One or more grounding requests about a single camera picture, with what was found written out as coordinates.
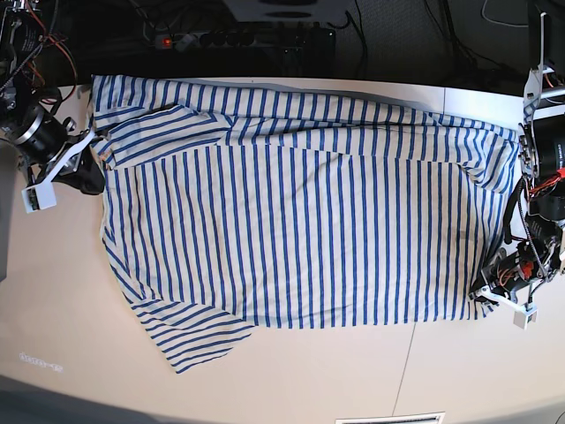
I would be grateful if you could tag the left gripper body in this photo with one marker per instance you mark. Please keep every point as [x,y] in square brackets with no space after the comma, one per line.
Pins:
[506,274]

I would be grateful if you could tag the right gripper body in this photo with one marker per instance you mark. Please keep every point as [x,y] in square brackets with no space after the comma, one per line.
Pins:
[42,140]

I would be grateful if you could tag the blue white striped T-shirt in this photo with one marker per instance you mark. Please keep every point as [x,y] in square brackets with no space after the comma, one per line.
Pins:
[230,208]

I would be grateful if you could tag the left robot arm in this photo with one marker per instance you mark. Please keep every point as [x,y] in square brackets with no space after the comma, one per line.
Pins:
[534,216]

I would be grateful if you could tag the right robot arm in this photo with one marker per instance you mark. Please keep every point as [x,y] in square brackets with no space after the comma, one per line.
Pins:
[26,31]

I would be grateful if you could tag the black power strip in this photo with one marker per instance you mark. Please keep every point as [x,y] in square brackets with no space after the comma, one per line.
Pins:
[263,38]

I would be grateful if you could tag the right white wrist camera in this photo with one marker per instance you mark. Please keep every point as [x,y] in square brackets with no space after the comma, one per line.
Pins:
[41,195]

